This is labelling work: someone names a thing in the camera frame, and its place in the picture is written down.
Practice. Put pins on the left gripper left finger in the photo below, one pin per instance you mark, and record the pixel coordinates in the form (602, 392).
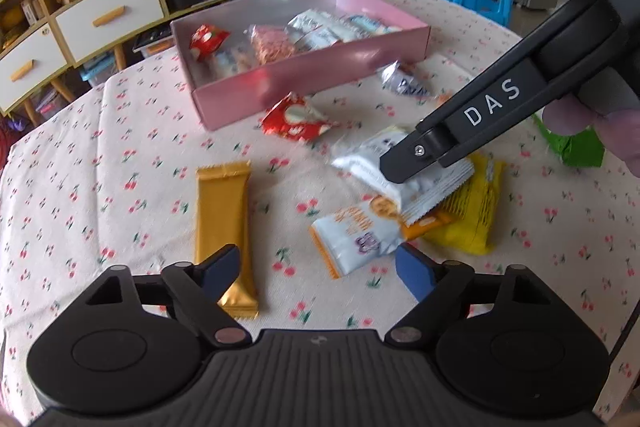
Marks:
(219, 271)

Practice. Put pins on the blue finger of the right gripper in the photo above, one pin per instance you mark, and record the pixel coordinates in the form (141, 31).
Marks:
(414, 154)

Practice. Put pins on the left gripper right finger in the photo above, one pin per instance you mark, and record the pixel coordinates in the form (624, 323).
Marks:
(418, 272)

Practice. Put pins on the gold wafer bar packet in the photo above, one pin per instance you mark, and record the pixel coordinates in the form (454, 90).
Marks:
(222, 219)

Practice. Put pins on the white grey snack packet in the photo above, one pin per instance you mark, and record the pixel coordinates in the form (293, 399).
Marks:
(416, 185)

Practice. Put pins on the yellow snack packet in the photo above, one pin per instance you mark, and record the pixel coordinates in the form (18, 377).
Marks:
(475, 206)

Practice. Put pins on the white orange biscuit packet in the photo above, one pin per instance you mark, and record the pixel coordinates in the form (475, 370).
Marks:
(352, 237)

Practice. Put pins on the blue white candy packet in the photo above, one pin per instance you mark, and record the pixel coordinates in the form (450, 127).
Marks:
(403, 79)

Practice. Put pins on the green snack packet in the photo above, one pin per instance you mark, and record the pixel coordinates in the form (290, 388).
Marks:
(581, 150)

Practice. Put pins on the red snack packet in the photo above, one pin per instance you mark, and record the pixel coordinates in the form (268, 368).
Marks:
(206, 40)
(295, 119)

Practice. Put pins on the right hand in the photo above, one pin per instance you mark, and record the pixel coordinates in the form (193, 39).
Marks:
(619, 132)

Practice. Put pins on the white blue biscuit packet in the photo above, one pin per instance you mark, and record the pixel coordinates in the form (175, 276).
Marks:
(370, 25)

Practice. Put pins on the cherry print table cloth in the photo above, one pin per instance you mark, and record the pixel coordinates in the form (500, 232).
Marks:
(112, 179)

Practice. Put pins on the long white blue packet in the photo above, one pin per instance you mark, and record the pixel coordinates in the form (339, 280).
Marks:
(315, 30)

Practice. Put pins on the pink wafer packet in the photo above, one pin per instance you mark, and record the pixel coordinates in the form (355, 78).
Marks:
(270, 43)

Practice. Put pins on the pink cardboard box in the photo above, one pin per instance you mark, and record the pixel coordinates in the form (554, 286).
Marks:
(220, 102)

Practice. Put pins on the pale blue snack packet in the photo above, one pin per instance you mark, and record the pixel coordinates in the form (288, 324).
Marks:
(231, 62)

